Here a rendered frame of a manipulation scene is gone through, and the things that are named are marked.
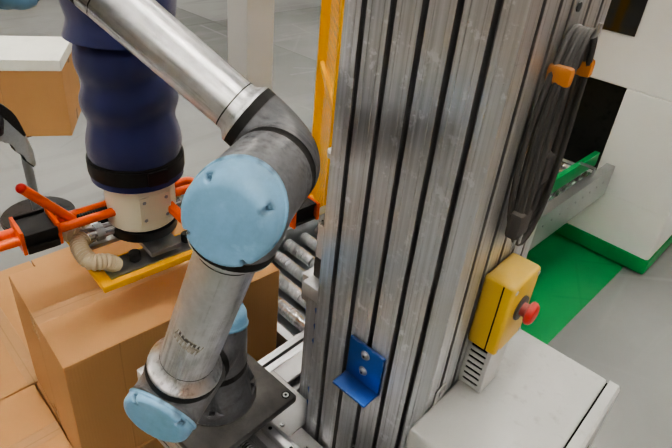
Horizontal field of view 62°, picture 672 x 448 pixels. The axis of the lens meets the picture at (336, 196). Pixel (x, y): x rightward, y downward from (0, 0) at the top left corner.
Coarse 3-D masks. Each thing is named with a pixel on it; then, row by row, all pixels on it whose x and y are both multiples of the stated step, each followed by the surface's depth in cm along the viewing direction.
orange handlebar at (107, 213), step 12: (180, 180) 149; (192, 180) 150; (180, 192) 146; (96, 204) 136; (84, 216) 131; (96, 216) 132; (108, 216) 134; (180, 216) 135; (12, 228) 125; (72, 228) 129; (0, 240) 123; (12, 240) 122
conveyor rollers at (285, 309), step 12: (564, 168) 328; (576, 180) 316; (288, 240) 239; (300, 240) 245; (312, 240) 241; (300, 252) 233; (288, 264) 225; (312, 264) 228; (300, 276) 221; (288, 288) 213; (300, 288) 213; (300, 300) 209; (288, 312) 202; (300, 324) 198
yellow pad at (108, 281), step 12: (180, 240) 146; (132, 252) 136; (144, 252) 140; (168, 252) 141; (180, 252) 142; (132, 264) 136; (144, 264) 136; (156, 264) 137; (168, 264) 139; (96, 276) 132; (108, 276) 132; (120, 276) 132; (132, 276) 133; (144, 276) 135; (108, 288) 130
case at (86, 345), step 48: (48, 288) 145; (96, 288) 146; (144, 288) 148; (48, 336) 131; (96, 336) 132; (144, 336) 136; (48, 384) 151; (96, 384) 132; (96, 432) 139; (144, 432) 151
